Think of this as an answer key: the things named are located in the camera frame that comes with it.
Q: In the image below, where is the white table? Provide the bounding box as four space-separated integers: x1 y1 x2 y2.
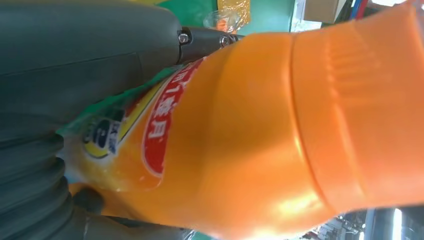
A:
290 0 307 32

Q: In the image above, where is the brown cardboard box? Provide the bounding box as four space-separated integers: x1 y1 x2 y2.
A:
303 0 348 24

